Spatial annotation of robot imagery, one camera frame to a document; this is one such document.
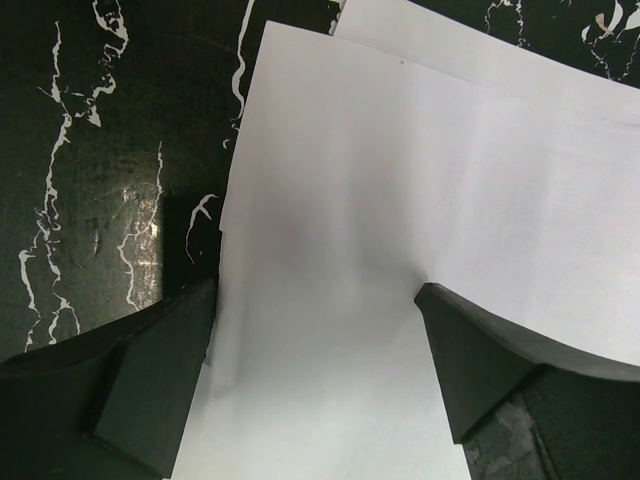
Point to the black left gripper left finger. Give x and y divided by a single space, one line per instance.
110 403

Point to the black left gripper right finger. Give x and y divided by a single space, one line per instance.
525 406

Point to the white paper sheet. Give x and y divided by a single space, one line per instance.
357 177

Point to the printed paper sheet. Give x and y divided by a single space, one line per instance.
410 31

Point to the black marble mat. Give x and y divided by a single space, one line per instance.
119 120

